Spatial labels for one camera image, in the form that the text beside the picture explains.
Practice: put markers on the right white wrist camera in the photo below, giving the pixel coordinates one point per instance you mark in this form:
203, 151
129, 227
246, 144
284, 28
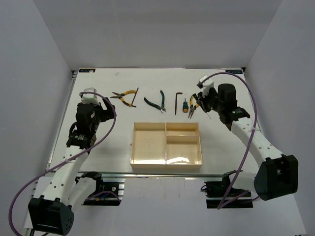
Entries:
205, 84

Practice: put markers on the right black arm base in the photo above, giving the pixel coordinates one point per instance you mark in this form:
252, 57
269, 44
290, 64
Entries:
215, 191

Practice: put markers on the beige three-compartment tray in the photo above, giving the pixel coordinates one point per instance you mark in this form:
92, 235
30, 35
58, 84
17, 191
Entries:
166, 145

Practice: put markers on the right brown hex key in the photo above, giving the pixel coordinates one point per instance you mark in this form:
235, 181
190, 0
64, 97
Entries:
176, 101

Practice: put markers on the green orange stubby screwdriver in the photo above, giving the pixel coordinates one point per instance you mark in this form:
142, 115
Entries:
185, 107

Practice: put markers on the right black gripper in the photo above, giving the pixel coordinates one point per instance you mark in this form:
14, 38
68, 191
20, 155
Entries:
205, 96

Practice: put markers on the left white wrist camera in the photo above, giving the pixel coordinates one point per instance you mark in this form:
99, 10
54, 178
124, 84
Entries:
89, 98

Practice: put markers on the blue corner label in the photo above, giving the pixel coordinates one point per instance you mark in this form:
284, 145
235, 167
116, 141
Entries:
234, 71
86, 70

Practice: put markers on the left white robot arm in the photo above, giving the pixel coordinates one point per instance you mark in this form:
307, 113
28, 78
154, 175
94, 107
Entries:
53, 211

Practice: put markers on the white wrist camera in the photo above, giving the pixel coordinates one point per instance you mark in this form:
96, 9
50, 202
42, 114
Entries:
205, 84
89, 98

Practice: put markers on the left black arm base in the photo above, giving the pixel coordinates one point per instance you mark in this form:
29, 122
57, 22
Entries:
109, 191

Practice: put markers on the right blue corner label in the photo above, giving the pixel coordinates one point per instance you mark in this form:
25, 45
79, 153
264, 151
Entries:
234, 71

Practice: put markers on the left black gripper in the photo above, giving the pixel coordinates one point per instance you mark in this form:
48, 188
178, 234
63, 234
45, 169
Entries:
107, 114

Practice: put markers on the brown hex key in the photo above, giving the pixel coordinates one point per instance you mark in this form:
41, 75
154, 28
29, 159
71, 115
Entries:
176, 101
132, 103

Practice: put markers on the left brown hex key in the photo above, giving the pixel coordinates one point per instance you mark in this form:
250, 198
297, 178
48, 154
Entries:
132, 103

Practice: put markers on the left blue corner label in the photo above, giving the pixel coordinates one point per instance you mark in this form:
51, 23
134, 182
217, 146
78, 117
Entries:
86, 70

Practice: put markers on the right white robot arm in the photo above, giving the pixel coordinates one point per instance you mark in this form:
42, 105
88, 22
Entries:
277, 174

